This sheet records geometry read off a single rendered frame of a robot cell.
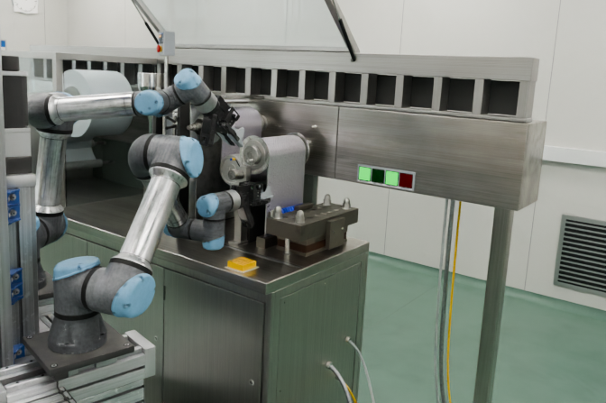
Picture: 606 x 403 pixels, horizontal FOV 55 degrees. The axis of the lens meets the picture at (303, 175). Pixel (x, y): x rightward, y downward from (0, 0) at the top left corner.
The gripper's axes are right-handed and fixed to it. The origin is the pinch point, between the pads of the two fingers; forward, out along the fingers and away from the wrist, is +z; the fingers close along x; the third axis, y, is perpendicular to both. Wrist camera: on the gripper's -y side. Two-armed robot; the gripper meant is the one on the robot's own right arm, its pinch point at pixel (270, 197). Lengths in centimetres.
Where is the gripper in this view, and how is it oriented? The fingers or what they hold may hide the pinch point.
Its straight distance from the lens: 221.4
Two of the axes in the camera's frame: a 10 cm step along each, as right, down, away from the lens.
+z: 5.9, -1.1, 8.0
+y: 0.5, -9.8, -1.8
